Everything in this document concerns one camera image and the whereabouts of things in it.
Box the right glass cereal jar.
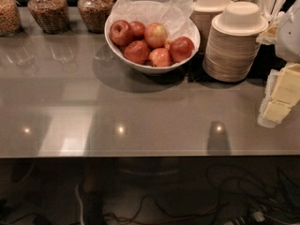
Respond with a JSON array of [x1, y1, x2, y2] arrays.
[[77, 0, 114, 34]]

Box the front stack paper bowls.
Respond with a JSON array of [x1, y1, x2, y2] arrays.
[[202, 2, 268, 83]]

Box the left glass cereal jar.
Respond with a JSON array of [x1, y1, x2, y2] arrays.
[[0, 0, 22, 37]]

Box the middle glass cereal jar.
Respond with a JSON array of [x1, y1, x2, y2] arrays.
[[27, 0, 69, 34]]

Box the red apple front left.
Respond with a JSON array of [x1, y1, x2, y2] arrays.
[[124, 40, 150, 65]]

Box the red apple back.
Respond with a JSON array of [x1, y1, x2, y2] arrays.
[[129, 21, 145, 39]]

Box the back stack paper bowls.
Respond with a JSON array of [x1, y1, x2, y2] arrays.
[[191, 0, 231, 53]]

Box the red apple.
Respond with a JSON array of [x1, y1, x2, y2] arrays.
[[129, 21, 145, 39], [109, 20, 134, 46], [169, 37, 194, 63], [148, 48, 172, 68], [124, 40, 150, 65]]

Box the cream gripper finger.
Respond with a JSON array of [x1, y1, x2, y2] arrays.
[[257, 62, 300, 128]]

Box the red apple front centre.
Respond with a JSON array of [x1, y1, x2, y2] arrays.
[[148, 48, 172, 68]]

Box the white paper liner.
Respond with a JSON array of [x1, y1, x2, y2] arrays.
[[110, 0, 199, 39]]

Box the white cable under table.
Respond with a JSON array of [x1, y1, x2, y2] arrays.
[[74, 183, 86, 225]]

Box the red apple far left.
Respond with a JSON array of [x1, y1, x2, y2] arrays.
[[109, 20, 134, 46]]

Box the red apple right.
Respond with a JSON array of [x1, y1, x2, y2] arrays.
[[169, 37, 194, 63]]

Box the white ceramic bowl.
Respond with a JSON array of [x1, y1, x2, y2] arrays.
[[104, 16, 201, 75]]

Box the stack paper bowls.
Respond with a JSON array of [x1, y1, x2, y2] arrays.
[[202, 2, 268, 83], [191, 0, 231, 53]]

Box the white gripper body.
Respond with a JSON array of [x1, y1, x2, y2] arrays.
[[275, 0, 300, 63]]

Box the yellow-red apple centre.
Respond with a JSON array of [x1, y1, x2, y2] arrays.
[[144, 22, 168, 49]]

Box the glass cereal jar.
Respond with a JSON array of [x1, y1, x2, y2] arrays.
[[27, 0, 69, 34], [77, 0, 114, 34], [0, 0, 22, 37]]

